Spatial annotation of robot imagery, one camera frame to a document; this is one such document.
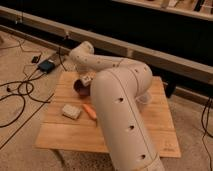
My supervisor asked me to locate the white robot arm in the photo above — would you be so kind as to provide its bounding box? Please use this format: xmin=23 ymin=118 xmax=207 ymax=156
xmin=69 ymin=41 xmax=165 ymax=171

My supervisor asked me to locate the dark red ceramic bowl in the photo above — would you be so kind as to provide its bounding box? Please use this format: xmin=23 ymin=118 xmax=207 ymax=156
xmin=73 ymin=79 xmax=90 ymax=97

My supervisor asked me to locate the orange carrot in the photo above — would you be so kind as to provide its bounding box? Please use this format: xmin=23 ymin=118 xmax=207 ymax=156
xmin=82 ymin=104 xmax=97 ymax=120

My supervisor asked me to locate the white sponge block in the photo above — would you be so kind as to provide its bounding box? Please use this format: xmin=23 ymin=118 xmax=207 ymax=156
xmin=62 ymin=104 xmax=81 ymax=120

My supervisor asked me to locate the blue electronics box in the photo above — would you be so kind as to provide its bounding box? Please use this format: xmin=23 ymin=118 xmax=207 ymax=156
xmin=38 ymin=60 xmax=55 ymax=73

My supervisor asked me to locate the wooden table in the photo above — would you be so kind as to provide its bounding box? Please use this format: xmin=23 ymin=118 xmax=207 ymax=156
xmin=35 ymin=72 xmax=181 ymax=158

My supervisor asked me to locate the small black adapter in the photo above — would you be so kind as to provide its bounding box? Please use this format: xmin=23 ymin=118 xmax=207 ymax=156
xmin=31 ymin=56 xmax=40 ymax=63

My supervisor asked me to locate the clear plastic measuring cup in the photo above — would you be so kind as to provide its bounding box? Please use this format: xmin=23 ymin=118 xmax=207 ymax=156
xmin=136 ymin=92 xmax=152 ymax=104

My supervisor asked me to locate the black cable on floor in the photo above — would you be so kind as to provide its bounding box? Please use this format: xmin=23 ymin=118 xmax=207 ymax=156
xmin=0 ymin=63 xmax=56 ymax=129

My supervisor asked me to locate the black cable at right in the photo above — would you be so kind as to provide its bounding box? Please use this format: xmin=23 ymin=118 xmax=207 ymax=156
xmin=200 ymin=97 xmax=213 ymax=171

